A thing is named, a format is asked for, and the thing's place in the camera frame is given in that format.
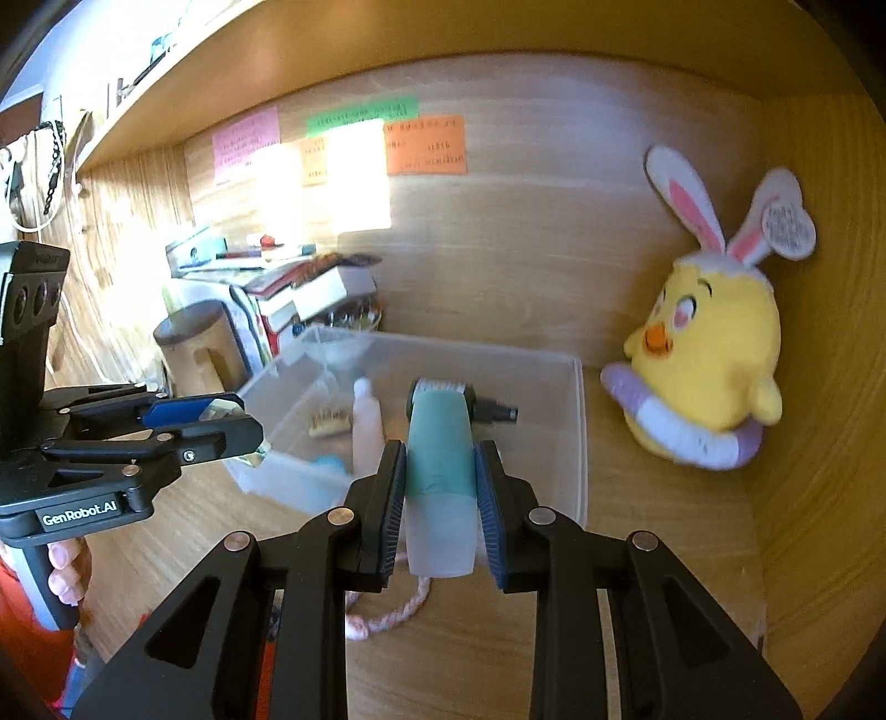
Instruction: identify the wooden shelf board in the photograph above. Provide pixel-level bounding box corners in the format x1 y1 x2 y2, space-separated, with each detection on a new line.
73 0 886 174

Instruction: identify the orange paper note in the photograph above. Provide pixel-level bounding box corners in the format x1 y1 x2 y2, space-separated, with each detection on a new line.
300 114 470 188

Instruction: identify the dark brown mug lid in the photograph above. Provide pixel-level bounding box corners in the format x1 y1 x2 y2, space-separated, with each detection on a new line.
153 301 229 343

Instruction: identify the clear plastic storage box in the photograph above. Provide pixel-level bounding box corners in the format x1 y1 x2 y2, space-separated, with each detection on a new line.
221 327 589 531

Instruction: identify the beige ceramic mug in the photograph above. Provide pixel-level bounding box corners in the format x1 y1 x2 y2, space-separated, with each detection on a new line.
156 325 250 399

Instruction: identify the pink paper note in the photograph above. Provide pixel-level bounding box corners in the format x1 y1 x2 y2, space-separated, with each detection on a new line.
212 105 281 184

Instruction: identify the white charging cable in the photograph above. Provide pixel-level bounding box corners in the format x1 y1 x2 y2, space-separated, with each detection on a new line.
0 131 70 233

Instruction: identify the person's left hand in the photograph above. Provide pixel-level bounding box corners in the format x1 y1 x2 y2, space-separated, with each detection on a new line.
47 540 92 606

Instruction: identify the red and white book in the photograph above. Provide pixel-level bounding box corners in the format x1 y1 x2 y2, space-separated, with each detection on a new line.
259 297 306 357

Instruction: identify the stack of books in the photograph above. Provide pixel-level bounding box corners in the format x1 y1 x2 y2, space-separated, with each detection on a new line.
166 225 326 281

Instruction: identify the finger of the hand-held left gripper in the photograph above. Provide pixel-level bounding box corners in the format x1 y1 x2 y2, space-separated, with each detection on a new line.
40 413 264 479
42 383 245 439

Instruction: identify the yellow chick plush toy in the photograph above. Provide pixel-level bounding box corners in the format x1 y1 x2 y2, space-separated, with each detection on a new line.
599 144 821 472

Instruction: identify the green sleeved spray bottle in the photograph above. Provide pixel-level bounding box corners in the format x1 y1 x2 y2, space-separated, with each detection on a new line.
403 377 519 579

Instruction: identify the small wooden brush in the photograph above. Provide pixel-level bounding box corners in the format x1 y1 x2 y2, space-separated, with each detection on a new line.
309 408 351 439

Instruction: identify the green paper note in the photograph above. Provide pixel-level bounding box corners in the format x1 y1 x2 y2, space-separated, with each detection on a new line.
306 95 420 138

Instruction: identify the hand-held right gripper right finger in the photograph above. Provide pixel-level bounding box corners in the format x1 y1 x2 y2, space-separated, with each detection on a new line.
474 439 804 720

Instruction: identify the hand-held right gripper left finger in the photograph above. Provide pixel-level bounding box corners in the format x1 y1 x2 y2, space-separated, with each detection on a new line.
69 439 409 720

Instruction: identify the pink white twisted cord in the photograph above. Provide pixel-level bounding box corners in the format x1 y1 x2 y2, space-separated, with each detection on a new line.
346 574 431 641

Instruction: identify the small white bottle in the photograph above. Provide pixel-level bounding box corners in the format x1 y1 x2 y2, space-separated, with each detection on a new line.
352 377 385 479

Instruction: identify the black hanging chain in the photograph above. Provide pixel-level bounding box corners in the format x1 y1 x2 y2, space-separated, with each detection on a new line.
42 121 66 215

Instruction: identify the white cardboard box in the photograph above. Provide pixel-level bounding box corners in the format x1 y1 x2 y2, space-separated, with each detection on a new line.
291 266 378 323

